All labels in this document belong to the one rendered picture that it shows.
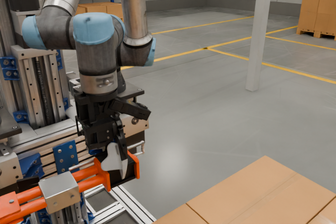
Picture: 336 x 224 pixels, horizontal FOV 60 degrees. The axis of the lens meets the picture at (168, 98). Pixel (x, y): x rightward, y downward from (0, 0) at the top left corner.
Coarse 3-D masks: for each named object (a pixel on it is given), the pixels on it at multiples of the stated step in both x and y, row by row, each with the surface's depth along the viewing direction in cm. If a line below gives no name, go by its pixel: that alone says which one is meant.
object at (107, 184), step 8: (128, 152) 72; (96, 160) 69; (128, 160) 69; (136, 160) 69; (128, 168) 69; (136, 168) 69; (104, 176) 65; (112, 176) 67; (120, 176) 68; (128, 176) 70; (136, 176) 70; (104, 184) 67; (112, 184) 67
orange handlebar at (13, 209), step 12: (84, 168) 68; (96, 168) 69; (84, 180) 64; (96, 180) 65; (12, 192) 60; (24, 192) 61; (36, 192) 62; (0, 204) 57; (12, 204) 57; (24, 204) 58; (36, 204) 58; (0, 216) 55; (12, 216) 56
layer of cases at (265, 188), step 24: (264, 168) 154; (288, 168) 154; (216, 192) 137; (240, 192) 137; (264, 192) 137; (288, 192) 137; (312, 192) 137; (168, 216) 124; (192, 216) 124; (216, 216) 124; (240, 216) 124; (264, 216) 124; (288, 216) 124; (312, 216) 124
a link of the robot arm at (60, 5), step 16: (48, 0) 68; (64, 0) 68; (32, 16) 65; (48, 16) 64; (64, 16) 65; (32, 32) 63; (48, 32) 63; (64, 32) 63; (48, 48) 66; (64, 48) 66
